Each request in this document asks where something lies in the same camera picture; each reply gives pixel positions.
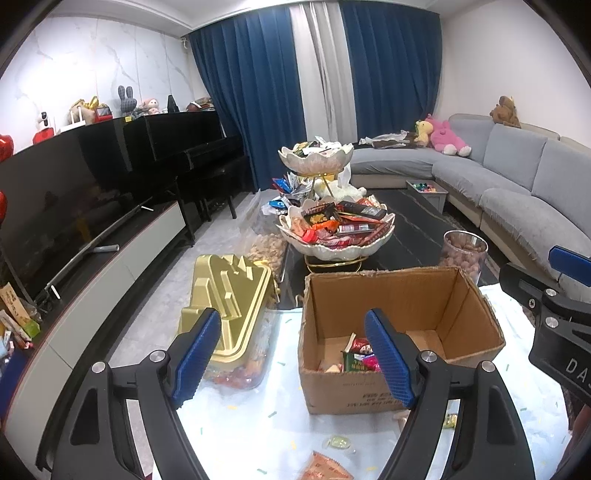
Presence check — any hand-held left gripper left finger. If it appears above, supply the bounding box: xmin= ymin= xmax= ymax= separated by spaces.
xmin=37 ymin=307 xmax=222 ymax=480

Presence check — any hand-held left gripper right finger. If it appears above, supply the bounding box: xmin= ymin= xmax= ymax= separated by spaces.
xmin=364 ymin=308 xmax=543 ymax=480

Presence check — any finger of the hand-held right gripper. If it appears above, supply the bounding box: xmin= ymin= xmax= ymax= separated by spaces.
xmin=499 ymin=262 xmax=561 ymax=319
xmin=549 ymin=246 xmax=591 ymax=282

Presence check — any green snack packet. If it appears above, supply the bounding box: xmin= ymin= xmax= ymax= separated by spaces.
xmin=342 ymin=349 xmax=382 ymax=374

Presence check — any brown cardboard box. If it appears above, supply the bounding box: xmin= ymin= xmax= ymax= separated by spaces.
xmin=298 ymin=265 xmax=506 ymax=416

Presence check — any large pile of wrapped snacks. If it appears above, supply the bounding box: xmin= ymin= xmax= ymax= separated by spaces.
xmin=288 ymin=196 xmax=393 ymax=245

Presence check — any small pile of wrapped snacks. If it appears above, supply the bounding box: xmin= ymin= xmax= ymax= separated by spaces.
xmin=291 ymin=136 xmax=345 ymax=156

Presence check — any clear candy jar gold lid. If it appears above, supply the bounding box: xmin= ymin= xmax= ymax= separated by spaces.
xmin=178 ymin=253 xmax=278 ymax=391

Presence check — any clear jar of brown nuts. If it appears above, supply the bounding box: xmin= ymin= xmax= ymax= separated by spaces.
xmin=438 ymin=230 xmax=489 ymax=287

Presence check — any grey corner sofa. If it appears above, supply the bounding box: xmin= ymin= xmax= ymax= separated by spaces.
xmin=348 ymin=113 xmax=591 ymax=301

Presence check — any grey television cabinet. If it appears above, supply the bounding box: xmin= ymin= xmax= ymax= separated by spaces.
xmin=0 ymin=198 xmax=195 ymax=416

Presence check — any light blue patterned cloth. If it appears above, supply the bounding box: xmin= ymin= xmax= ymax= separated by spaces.
xmin=175 ymin=284 xmax=573 ymax=480

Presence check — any orange snack packet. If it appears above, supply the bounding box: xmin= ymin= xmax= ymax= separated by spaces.
xmin=295 ymin=451 xmax=354 ymax=480

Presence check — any grey toy storage bin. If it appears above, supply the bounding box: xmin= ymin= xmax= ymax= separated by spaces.
xmin=405 ymin=180 xmax=450 ymax=213

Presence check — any white tiered snack stand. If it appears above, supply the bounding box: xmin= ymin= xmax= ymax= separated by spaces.
xmin=276 ymin=141 xmax=397 ymax=274

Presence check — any clear bag of peanuts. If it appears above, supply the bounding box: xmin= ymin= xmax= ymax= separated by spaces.
xmin=242 ymin=194 xmax=290 ymax=278

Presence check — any pink plush bear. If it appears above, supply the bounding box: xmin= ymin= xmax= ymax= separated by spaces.
xmin=425 ymin=114 xmax=472 ymax=156

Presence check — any brown plush toy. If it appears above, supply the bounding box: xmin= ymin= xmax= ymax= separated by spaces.
xmin=489 ymin=96 xmax=522 ymax=129

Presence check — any stack of colourful packets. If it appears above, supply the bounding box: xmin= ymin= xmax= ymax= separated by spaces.
xmin=0 ymin=284 xmax=42 ymax=357

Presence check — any white plastic bag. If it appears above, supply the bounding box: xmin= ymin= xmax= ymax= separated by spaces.
xmin=337 ymin=168 xmax=365 ymax=199

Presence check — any crumpled blanket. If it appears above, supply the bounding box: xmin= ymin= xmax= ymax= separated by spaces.
xmin=359 ymin=130 xmax=419 ymax=149

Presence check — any black curved television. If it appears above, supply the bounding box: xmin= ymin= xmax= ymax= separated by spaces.
xmin=0 ymin=127 xmax=155 ymax=301

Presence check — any black upright piano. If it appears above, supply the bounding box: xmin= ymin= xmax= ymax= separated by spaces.
xmin=122 ymin=110 xmax=252 ymax=241

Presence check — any blue curtain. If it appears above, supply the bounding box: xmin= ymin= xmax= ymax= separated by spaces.
xmin=189 ymin=7 xmax=308 ymax=192
xmin=339 ymin=0 xmax=444 ymax=140

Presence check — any grey plush bunny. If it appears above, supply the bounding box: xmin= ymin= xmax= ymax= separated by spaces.
xmin=117 ymin=84 xmax=137 ymax=116

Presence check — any gold balloon decoration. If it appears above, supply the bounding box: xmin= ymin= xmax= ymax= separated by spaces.
xmin=69 ymin=97 xmax=112 ymax=125

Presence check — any white sheer curtain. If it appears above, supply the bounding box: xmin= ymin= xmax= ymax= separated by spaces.
xmin=288 ymin=2 xmax=358 ymax=148

